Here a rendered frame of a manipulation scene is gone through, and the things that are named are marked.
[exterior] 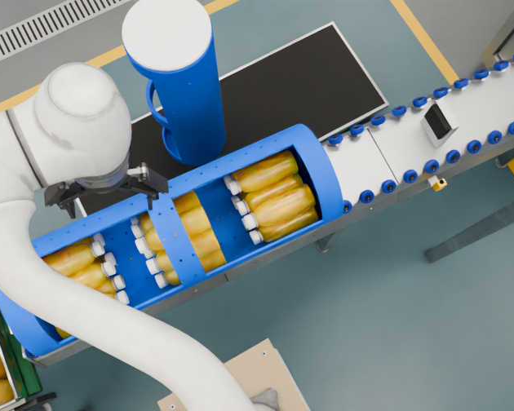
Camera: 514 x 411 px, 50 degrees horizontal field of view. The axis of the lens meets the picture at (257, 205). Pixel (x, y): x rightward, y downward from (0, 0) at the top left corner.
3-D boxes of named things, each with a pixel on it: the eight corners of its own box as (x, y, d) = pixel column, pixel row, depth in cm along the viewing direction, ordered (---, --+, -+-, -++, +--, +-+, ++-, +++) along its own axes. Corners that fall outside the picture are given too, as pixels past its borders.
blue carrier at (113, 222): (334, 225, 164) (353, 202, 136) (57, 355, 153) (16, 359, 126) (293, 143, 170) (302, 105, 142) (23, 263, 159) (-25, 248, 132)
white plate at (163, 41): (173, -25, 175) (173, -22, 176) (104, 25, 170) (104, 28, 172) (229, 33, 170) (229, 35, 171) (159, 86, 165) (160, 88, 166)
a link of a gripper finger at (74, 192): (103, 189, 85) (95, 188, 84) (62, 210, 92) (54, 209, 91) (100, 166, 86) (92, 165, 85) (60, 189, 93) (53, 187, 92)
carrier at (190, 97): (199, 98, 261) (152, 134, 256) (174, -24, 177) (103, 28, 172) (238, 140, 256) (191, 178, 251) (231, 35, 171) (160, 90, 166)
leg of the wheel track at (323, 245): (330, 249, 258) (355, 218, 197) (320, 254, 257) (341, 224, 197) (325, 238, 259) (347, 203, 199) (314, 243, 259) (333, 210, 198)
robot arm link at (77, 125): (114, 99, 77) (21, 133, 73) (103, 33, 62) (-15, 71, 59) (146, 165, 75) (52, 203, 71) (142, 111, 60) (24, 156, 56)
